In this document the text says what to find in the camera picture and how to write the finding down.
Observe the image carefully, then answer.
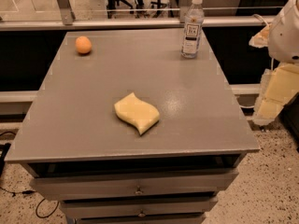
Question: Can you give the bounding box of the top grey drawer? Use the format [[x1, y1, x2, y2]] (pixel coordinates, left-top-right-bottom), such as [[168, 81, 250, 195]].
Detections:
[[30, 168, 238, 201]]

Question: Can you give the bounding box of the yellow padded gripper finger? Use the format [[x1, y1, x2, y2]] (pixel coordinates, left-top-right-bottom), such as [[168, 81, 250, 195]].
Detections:
[[253, 63, 299, 126], [249, 24, 271, 49]]

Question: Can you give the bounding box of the black floor cable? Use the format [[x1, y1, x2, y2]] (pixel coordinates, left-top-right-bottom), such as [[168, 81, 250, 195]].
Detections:
[[0, 131, 60, 219]]

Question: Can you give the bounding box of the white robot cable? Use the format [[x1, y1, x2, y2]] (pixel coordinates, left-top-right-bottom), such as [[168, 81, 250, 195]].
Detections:
[[252, 13, 270, 26]]

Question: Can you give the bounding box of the grey drawer cabinet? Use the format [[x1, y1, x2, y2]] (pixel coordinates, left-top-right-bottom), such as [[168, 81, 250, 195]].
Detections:
[[7, 28, 259, 224]]

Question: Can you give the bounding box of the clear plastic water bottle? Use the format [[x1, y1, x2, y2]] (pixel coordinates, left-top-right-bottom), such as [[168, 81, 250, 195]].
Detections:
[[181, 0, 205, 58]]

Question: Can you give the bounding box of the metal guard rail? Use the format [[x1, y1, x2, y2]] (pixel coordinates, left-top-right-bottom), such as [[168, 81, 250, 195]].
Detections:
[[0, 15, 275, 32]]

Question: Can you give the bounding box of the yellow wavy sponge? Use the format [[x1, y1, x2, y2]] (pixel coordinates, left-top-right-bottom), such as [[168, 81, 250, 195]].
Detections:
[[114, 92, 160, 135]]

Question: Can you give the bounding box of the orange fruit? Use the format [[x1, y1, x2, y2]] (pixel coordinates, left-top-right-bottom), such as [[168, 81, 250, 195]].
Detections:
[[75, 36, 92, 54]]

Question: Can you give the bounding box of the grey drawer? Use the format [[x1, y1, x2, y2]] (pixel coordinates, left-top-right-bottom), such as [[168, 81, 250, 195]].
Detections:
[[30, 168, 238, 201], [61, 197, 218, 218]]

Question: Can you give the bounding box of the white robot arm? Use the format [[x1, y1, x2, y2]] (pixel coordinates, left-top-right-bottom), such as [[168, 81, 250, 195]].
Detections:
[[249, 0, 299, 126]]

